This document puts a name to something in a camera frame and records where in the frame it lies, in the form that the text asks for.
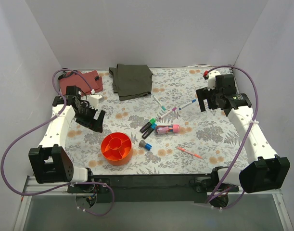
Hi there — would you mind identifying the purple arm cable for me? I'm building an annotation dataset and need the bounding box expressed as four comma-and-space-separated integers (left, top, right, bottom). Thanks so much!
0, 69, 115, 217
204, 65, 258, 210

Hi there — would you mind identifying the white pen teal cap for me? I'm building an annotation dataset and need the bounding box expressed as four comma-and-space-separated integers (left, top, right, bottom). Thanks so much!
153, 95, 166, 111

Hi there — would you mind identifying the white pen pink cap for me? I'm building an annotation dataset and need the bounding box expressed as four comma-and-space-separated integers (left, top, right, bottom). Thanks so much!
159, 107, 177, 120

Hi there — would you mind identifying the orange pen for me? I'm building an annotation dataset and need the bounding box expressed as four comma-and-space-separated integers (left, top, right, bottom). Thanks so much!
177, 147, 202, 159

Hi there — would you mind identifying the grey blue short marker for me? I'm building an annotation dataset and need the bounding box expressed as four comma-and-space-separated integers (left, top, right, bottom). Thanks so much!
139, 140, 152, 151

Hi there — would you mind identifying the pink clear pencil case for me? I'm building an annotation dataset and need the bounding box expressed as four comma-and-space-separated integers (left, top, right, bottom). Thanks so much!
155, 124, 180, 135

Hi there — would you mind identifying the black highlighter blue cap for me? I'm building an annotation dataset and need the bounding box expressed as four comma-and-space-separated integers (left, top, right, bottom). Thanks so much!
142, 123, 157, 139

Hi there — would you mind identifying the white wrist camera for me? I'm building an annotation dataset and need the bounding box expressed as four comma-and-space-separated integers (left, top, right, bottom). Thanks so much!
87, 94, 104, 108
203, 70, 221, 90

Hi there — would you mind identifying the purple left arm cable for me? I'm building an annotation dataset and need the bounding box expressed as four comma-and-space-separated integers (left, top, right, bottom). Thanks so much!
0, 69, 115, 217

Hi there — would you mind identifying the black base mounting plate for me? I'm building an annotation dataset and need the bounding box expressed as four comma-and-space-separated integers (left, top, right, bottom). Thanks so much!
67, 173, 240, 204

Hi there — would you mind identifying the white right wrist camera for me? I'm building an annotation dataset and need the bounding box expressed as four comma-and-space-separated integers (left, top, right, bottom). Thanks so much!
203, 70, 221, 90

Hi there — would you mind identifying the white pen blue cap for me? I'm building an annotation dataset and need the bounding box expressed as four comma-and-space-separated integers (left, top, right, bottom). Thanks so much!
179, 99, 196, 110

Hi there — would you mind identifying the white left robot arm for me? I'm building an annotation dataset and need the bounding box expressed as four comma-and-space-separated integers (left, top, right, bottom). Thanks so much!
28, 86, 105, 193

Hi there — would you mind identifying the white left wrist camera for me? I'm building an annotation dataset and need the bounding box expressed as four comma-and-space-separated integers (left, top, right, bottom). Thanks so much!
87, 94, 104, 108

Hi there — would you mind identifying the olive green folded cloth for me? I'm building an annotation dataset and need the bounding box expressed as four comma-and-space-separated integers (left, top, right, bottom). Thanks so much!
108, 64, 153, 101

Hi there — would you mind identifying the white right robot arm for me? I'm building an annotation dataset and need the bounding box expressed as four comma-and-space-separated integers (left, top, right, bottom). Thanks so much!
196, 71, 290, 193

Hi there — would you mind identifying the aluminium frame rail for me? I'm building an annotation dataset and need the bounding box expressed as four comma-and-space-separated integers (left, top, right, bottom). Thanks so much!
14, 177, 293, 231

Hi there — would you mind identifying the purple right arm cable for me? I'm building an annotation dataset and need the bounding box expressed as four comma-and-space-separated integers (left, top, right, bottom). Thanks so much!
204, 65, 258, 210

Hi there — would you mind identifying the black highlighter green cap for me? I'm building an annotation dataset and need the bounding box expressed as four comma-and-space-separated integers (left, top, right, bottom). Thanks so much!
140, 118, 156, 133

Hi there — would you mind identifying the red pouch with black strap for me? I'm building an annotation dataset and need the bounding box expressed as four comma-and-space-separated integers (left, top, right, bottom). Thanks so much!
58, 70, 103, 95

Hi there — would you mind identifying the floral patterned table mat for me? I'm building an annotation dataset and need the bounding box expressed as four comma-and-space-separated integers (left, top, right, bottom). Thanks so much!
65, 68, 248, 175

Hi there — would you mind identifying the orange round divided container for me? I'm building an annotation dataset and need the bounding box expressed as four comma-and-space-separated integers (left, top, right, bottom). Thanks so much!
101, 132, 133, 166

